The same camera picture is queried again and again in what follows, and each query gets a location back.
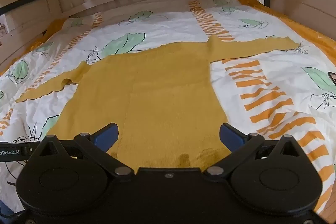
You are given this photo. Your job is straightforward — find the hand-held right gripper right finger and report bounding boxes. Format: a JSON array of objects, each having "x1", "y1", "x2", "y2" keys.
[{"x1": 204, "y1": 123, "x2": 308, "y2": 180}]

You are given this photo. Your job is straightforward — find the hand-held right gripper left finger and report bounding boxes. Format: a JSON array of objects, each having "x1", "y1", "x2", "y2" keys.
[{"x1": 29, "y1": 123, "x2": 135, "y2": 182}]

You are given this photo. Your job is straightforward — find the white leaf-print duvet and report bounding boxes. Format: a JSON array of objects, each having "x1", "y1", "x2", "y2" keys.
[{"x1": 0, "y1": 0, "x2": 336, "y2": 216}]

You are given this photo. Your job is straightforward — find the yellow knit sweater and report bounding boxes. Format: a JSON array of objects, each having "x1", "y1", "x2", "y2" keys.
[{"x1": 15, "y1": 35, "x2": 300, "y2": 171}]

